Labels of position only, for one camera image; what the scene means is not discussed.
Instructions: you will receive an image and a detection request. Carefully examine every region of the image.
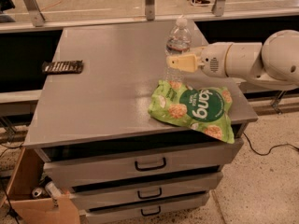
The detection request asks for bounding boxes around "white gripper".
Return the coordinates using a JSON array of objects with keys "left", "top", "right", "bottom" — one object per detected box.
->
[{"left": 166, "top": 42, "right": 233, "bottom": 77}]

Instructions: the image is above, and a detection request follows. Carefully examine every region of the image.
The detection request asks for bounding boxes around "clear plastic water bottle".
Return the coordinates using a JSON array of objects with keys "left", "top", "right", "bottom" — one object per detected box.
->
[{"left": 165, "top": 16, "right": 192, "bottom": 82}]

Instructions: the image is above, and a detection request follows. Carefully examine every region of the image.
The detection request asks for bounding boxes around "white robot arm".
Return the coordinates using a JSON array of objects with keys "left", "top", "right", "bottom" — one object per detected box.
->
[{"left": 166, "top": 30, "right": 299, "bottom": 91}]

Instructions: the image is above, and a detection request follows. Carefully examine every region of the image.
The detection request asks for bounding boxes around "green rice chip bag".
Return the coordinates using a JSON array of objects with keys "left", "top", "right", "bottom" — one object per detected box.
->
[{"left": 148, "top": 80, "right": 235, "bottom": 144}]

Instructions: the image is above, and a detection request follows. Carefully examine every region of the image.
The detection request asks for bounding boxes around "white bottle in box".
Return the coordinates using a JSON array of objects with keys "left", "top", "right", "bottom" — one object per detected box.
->
[{"left": 45, "top": 181, "right": 62, "bottom": 199}]

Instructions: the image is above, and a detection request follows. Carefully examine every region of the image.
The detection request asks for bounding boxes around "grey drawer cabinet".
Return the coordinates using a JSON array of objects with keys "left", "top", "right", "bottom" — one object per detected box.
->
[{"left": 23, "top": 20, "right": 259, "bottom": 224}]

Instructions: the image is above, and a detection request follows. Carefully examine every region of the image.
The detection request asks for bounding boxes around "dark chocolate bar wrapper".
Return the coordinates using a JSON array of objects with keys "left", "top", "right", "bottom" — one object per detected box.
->
[{"left": 42, "top": 61, "right": 83, "bottom": 75}]

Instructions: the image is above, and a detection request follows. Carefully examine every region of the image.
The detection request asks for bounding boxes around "middle grey drawer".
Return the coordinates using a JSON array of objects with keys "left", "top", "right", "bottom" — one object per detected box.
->
[{"left": 70, "top": 172, "right": 223, "bottom": 210}]

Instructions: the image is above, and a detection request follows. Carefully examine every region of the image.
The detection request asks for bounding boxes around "grey drawer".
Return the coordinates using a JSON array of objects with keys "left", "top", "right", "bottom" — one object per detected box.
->
[
  {"left": 86, "top": 192, "right": 209, "bottom": 224},
  {"left": 70, "top": 172, "right": 223, "bottom": 210},
  {"left": 44, "top": 138, "right": 244, "bottom": 188}
]

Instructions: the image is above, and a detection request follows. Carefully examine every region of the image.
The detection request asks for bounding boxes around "bottom grey drawer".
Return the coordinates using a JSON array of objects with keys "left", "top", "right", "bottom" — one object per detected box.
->
[{"left": 86, "top": 192, "right": 209, "bottom": 224}]

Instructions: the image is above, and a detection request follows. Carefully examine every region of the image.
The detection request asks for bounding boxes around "top grey drawer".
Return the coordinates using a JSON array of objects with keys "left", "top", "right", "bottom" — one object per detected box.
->
[{"left": 44, "top": 138, "right": 244, "bottom": 188}]

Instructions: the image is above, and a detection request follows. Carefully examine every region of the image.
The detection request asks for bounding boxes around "cardboard box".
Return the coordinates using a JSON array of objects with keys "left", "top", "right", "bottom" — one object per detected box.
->
[{"left": 7, "top": 147, "right": 80, "bottom": 224}]

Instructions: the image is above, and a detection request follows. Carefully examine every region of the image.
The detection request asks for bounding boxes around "silver soda can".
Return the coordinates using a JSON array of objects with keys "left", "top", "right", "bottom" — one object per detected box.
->
[{"left": 32, "top": 187, "right": 48, "bottom": 199}]

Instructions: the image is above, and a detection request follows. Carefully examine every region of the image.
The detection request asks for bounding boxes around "right metal rail bracket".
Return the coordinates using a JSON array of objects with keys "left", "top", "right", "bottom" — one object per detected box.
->
[{"left": 212, "top": 0, "right": 226, "bottom": 17}]

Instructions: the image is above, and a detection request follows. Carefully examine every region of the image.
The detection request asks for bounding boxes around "metal rail bracket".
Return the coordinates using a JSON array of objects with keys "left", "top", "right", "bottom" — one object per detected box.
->
[
  {"left": 212, "top": 0, "right": 226, "bottom": 17},
  {"left": 23, "top": 0, "right": 45, "bottom": 27},
  {"left": 145, "top": 0, "right": 155, "bottom": 21}
]

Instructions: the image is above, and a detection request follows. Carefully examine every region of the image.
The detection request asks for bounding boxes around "middle metal rail bracket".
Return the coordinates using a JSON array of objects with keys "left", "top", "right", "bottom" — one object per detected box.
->
[{"left": 145, "top": 0, "right": 155, "bottom": 21}]

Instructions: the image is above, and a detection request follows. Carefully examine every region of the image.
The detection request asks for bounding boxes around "black floor cable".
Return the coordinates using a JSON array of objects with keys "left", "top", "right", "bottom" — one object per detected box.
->
[{"left": 242, "top": 132, "right": 299, "bottom": 157}]

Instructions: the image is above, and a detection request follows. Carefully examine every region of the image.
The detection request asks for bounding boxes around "left metal rail bracket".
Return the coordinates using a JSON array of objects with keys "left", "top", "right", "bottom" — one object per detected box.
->
[{"left": 23, "top": 0, "right": 45, "bottom": 27}]

